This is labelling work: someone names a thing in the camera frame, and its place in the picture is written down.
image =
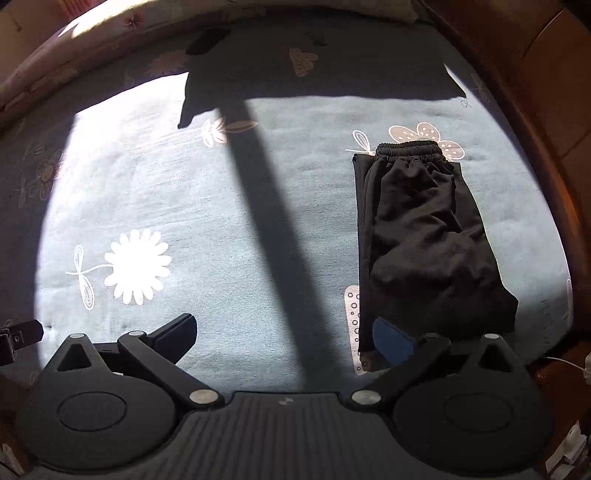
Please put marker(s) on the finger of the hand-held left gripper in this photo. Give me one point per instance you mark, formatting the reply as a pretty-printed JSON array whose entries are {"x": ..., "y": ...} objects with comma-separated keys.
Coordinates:
[{"x": 25, "y": 333}]

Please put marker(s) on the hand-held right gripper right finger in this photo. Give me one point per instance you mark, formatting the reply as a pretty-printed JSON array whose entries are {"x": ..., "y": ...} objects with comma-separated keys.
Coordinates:
[{"x": 392, "y": 344}]

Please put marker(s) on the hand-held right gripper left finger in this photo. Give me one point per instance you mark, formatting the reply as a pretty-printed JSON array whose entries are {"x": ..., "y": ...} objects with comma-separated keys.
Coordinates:
[{"x": 178, "y": 337}]

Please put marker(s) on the black pants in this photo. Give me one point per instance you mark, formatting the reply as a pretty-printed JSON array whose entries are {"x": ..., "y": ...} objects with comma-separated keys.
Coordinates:
[{"x": 415, "y": 230}]

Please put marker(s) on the blue floral bed sheet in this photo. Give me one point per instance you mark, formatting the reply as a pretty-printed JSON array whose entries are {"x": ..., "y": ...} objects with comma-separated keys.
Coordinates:
[{"x": 161, "y": 184}]

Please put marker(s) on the wooden bedside cabinet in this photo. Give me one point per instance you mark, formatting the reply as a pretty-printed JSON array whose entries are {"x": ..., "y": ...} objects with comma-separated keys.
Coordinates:
[{"x": 563, "y": 401}]

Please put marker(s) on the white plastic object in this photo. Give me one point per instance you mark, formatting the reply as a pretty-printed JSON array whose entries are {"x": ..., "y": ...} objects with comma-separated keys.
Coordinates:
[{"x": 565, "y": 450}]

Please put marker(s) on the wooden headboard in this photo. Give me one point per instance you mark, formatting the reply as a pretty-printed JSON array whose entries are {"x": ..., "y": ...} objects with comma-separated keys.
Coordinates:
[{"x": 531, "y": 92}]

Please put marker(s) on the dark rectangular object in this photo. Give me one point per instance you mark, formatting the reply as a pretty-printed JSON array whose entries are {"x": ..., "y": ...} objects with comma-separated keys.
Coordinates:
[{"x": 207, "y": 41}]

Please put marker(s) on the pink floral quilt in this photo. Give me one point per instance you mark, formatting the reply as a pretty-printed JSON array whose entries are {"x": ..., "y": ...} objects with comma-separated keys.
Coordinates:
[{"x": 92, "y": 32}]

